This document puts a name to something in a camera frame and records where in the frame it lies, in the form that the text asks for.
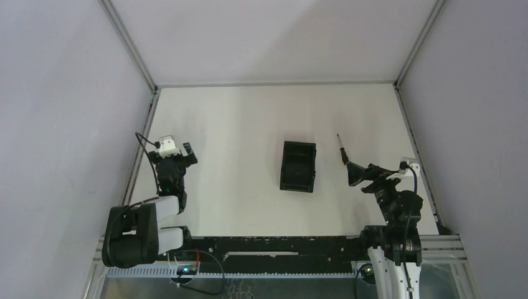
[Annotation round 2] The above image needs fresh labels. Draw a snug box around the black plastic bin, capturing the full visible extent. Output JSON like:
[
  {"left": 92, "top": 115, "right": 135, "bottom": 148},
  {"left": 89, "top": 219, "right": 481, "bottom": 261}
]
[{"left": 280, "top": 141, "right": 316, "bottom": 193}]

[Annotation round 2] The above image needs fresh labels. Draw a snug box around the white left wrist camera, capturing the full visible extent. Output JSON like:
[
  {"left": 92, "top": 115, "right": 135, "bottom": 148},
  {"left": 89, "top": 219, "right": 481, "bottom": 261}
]
[{"left": 158, "top": 135, "right": 181, "bottom": 158}]

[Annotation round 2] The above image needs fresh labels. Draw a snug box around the aluminium frame rail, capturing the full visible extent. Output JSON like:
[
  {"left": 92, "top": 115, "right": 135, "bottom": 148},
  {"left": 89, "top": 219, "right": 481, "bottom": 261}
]
[{"left": 420, "top": 235, "right": 468, "bottom": 264}]

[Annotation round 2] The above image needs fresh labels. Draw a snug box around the black left camera cable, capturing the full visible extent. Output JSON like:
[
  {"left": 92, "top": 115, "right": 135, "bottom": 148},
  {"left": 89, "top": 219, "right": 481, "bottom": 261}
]
[{"left": 134, "top": 131, "right": 161, "bottom": 195}]

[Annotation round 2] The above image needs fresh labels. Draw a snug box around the small green circuit board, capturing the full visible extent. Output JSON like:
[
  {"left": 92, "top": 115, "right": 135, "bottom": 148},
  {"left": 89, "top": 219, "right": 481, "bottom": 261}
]
[{"left": 177, "top": 265, "right": 198, "bottom": 276}]

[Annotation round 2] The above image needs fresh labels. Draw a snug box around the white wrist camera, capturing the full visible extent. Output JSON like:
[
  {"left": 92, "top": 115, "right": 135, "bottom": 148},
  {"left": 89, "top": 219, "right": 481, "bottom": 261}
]
[
  {"left": 158, "top": 135, "right": 181, "bottom": 158},
  {"left": 398, "top": 157, "right": 421, "bottom": 177}
]

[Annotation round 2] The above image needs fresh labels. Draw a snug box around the black screwdriver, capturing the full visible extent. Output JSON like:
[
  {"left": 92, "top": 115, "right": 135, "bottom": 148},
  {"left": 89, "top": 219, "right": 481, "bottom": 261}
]
[{"left": 336, "top": 134, "right": 349, "bottom": 165}]

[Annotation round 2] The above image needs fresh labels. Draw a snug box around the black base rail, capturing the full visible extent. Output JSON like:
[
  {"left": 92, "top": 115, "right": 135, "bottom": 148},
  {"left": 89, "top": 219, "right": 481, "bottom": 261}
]
[{"left": 184, "top": 235, "right": 369, "bottom": 275}]

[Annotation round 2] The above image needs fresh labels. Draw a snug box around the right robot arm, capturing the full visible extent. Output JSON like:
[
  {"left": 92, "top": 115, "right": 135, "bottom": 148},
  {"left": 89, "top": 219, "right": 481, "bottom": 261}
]
[{"left": 345, "top": 159, "right": 423, "bottom": 298}]

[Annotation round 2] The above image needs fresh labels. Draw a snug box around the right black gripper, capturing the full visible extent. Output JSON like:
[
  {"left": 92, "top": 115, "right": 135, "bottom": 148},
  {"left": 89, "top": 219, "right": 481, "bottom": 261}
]
[{"left": 346, "top": 160, "right": 405, "bottom": 225}]

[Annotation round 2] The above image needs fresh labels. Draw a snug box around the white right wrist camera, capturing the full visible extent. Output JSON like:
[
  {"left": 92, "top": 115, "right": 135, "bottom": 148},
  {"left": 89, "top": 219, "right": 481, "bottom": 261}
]
[{"left": 398, "top": 157, "right": 421, "bottom": 177}]

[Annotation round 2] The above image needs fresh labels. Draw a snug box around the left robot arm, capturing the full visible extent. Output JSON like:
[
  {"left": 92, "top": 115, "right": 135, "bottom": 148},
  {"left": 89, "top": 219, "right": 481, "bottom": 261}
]
[{"left": 101, "top": 138, "right": 198, "bottom": 268}]

